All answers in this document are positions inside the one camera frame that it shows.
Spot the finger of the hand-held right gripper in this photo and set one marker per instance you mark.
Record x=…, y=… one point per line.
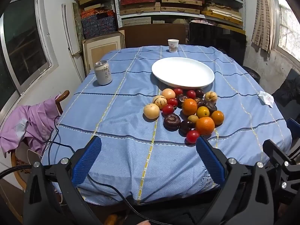
x=284, y=159

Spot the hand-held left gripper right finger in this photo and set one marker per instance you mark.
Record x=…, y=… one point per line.
x=209, y=161

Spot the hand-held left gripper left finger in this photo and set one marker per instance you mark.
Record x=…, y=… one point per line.
x=86, y=161

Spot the red cherry tomato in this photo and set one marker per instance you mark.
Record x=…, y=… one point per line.
x=168, y=109
x=178, y=91
x=191, y=94
x=192, y=136
x=172, y=102

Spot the large orange tangerine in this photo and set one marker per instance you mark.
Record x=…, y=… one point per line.
x=205, y=125

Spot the small yellow-orange citrus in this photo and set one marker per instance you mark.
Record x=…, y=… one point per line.
x=217, y=117
x=203, y=111

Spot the small yellow-green fruit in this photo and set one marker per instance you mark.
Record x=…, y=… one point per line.
x=192, y=118

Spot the small striped yellow pepino melon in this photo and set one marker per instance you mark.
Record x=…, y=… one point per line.
x=211, y=96

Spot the pale yellow round fruit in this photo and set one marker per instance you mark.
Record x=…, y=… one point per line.
x=151, y=110

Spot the large striped yellow pepino melon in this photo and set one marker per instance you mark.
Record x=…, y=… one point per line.
x=159, y=102

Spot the peach-coloured round fruit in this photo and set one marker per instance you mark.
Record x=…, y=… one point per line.
x=168, y=93

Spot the white round plate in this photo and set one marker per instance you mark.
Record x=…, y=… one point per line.
x=182, y=71

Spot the blue checked tablecloth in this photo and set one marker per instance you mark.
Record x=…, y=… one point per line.
x=117, y=126

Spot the crumpled white tissue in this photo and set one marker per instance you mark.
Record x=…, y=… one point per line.
x=266, y=97

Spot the black cloth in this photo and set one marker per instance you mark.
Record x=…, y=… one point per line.
x=288, y=91

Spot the purple garment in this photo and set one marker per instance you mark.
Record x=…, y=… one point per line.
x=30, y=121

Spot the wooden chair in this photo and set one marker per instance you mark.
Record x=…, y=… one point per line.
x=64, y=95

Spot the beige drink can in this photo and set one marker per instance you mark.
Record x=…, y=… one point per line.
x=103, y=73

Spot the black round bin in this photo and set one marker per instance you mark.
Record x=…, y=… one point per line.
x=253, y=73

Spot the beige framed panel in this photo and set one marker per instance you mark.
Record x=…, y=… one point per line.
x=103, y=49

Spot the white paper cup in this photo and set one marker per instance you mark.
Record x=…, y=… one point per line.
x=173, y=45

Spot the black flat panel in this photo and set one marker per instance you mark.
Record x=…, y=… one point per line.
x=218, y=39

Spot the white leaning strip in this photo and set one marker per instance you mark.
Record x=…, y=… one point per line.
x=71, y=39

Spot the window with security mesh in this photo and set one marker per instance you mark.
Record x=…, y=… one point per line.
x=289, y=28

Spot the stack of blue patterned boxes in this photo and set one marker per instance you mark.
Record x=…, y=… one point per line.
x=98, y=27

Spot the aluminium framed window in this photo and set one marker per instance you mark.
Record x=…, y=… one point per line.
x=23, y=39

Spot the mottled grey-green board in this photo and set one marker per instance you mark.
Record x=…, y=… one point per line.
x=78, y=23

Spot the brown board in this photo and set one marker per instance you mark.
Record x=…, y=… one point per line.
x=150, y=36

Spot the beige checked curtain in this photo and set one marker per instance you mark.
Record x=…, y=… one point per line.
x=262, y=16

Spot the shelf of flat boxes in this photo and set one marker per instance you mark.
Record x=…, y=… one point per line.
x=180, y=1

